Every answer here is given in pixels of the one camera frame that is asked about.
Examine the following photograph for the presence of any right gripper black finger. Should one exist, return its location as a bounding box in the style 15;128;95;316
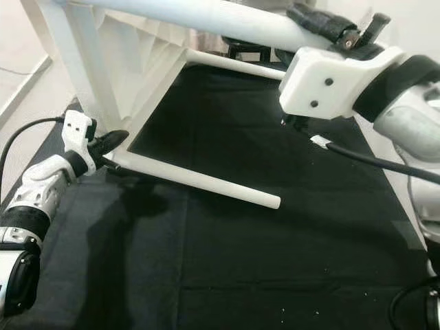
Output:
287;3;362;45

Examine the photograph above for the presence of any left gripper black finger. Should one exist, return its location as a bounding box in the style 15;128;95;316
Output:
89;129;130;157

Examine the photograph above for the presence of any white plastic table top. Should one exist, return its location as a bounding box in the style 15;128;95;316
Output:
38;0;190;166

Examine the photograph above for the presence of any white plastic table leg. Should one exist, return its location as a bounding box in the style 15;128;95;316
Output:
38;0;338;52
110;150;283;210
182;48;289;82

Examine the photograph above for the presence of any black round stool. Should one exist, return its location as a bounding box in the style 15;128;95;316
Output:
225;38;272;63

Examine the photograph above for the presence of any black tablecloth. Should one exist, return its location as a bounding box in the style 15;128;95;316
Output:
0;65;440;330

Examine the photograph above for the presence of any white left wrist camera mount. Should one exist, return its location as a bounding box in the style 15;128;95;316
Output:
62;110;98;162

